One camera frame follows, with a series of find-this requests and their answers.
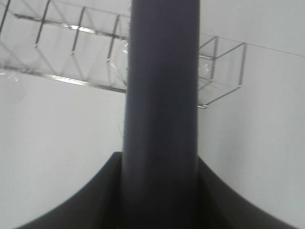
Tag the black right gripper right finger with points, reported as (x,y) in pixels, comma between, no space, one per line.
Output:
(220,207)

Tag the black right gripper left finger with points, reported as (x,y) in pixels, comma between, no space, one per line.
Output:
(94,206)

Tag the chrome wire dish rack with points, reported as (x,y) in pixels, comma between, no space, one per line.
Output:
(66,42)

